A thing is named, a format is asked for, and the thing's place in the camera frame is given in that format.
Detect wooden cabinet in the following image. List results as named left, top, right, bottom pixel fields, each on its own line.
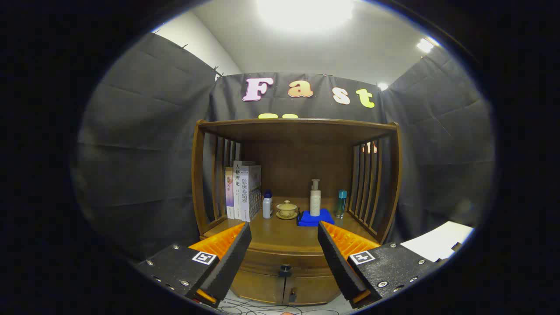
left=192, top=118, right=402, bottom=306

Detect wooden countertop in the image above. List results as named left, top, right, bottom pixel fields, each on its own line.
left=203, top=197, right=381, bottom=254

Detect cream pump bottle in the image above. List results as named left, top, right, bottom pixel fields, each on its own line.
left=310, top=179, right=322, bottom=217

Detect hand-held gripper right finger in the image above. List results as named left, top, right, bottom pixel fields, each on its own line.
left=318, top=221, right=440, bottom=309

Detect wooden drawer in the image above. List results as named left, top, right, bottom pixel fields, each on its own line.
left=241, top=246, right=336, bottom=278

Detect white filing cabinet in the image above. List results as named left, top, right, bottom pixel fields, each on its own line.
left=400, top=221, right=475, bottom=263

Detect yellow lidded teacup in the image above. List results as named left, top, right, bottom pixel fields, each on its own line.
left=276, top=200, right=299, bottom=220

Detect large ceiling light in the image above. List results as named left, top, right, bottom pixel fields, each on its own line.
left=256, top=0, right=355, bottom=33

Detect folded blue cloth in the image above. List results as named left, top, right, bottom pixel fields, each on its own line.
left=297, top=209, right=335, bottom=227

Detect small ceiling light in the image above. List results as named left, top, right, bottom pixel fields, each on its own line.
left=416, top=37, right=438, bottom=54

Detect purple book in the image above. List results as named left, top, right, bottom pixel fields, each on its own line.
left=225, top=167, right=235, bottom=220

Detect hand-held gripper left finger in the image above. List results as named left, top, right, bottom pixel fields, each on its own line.
left=136, top=222, right=252, bottom=307

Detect black floor cables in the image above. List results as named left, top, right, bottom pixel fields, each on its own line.
left=219, top=297, right=342, bottom=315

